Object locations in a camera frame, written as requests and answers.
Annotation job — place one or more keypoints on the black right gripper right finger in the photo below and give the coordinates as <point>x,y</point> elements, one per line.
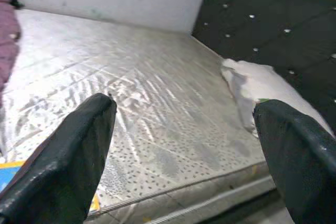
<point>302,161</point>

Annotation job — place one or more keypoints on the mauve cartoon print blanket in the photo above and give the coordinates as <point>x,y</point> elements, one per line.
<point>8,37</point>

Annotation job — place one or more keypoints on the black tufted headboard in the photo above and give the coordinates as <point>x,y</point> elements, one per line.
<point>262,19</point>

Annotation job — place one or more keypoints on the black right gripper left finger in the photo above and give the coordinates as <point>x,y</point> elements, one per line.
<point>65,161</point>

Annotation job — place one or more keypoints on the white pillow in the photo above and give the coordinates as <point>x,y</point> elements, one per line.
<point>252,82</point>

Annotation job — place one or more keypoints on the black bed base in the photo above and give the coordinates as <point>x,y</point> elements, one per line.
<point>236,212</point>

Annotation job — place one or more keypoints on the grey patterned mattress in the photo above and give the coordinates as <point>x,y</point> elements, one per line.
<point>157,77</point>

